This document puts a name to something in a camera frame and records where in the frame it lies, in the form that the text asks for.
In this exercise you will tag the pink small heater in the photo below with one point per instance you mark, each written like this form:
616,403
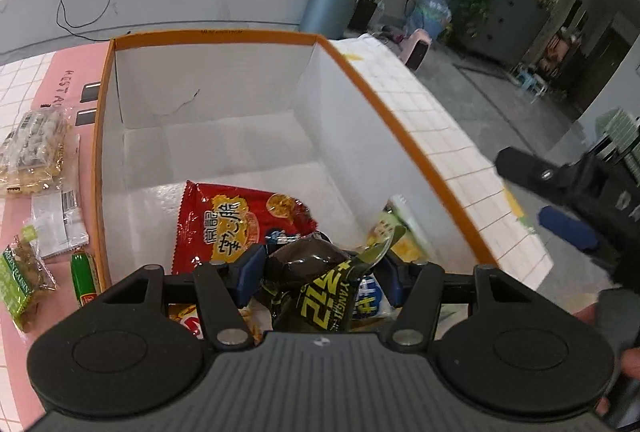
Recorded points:
415,48

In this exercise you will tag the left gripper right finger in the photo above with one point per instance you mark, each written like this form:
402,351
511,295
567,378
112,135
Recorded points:
415,289

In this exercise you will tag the person right hand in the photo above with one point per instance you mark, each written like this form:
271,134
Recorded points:
629,359

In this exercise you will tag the green sausage snack tube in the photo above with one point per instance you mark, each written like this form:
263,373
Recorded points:
84,276

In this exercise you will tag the dark grey drawer cabinet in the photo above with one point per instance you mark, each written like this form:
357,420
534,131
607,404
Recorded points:
508,32

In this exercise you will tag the red shrimp stick snack bag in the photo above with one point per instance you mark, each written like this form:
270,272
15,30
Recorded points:
256,318

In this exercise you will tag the orange cardboard box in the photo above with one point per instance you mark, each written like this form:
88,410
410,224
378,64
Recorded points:
273,110

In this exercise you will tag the blue grey trash bin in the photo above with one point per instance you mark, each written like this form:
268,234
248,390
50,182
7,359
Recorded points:
330,18

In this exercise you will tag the red chip snack bag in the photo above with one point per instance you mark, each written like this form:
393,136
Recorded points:
218,223

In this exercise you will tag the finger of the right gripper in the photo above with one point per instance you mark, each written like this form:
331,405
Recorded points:
577,233

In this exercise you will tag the blue water jug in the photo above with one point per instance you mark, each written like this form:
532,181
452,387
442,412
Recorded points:
432,16

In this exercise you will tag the black yellow snack packet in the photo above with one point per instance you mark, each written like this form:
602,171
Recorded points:
312,285

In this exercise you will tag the pink table mat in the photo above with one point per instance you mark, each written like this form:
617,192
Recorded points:
46,201

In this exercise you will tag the green label nut bag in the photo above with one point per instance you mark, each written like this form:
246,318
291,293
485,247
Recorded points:
25,279

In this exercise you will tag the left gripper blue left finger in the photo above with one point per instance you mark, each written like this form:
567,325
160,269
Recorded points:
230,285

